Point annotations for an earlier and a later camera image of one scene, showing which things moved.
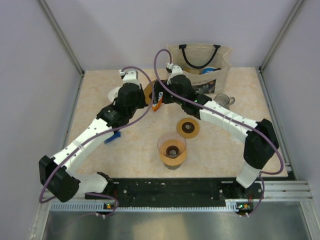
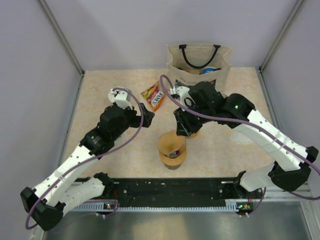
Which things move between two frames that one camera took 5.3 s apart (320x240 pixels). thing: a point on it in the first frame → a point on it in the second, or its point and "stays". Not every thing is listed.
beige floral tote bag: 207,66 stays
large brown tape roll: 148,92 → 169,141
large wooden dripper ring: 177,161 stays
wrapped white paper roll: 113,93 stays
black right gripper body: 168,97 → 191,122
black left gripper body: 141,103 → 134,121
